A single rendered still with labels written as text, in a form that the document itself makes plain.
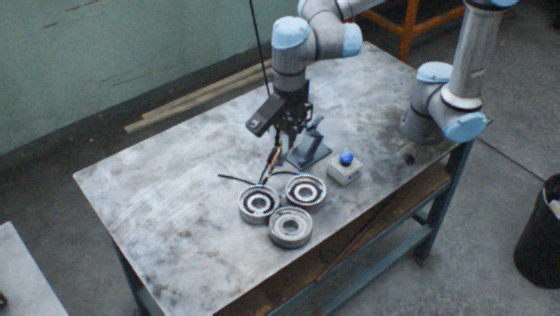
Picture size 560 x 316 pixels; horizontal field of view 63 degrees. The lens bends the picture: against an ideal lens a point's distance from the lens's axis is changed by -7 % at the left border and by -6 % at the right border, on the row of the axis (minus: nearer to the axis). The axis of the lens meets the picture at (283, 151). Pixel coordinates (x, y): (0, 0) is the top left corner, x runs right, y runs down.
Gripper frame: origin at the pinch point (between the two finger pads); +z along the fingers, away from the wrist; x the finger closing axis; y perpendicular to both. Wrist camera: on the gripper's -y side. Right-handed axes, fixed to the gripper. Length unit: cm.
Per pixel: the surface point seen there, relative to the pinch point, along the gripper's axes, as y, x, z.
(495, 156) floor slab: 156, -9, 93
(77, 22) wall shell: 6, 153, 27
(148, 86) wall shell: 36, 152, 79
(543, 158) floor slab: 177, -29, 93
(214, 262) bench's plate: -27.5, -8.0, 13.2
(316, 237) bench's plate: -4.1, -18.6, 13.2
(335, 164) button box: 14.5, -6.8, 8.7
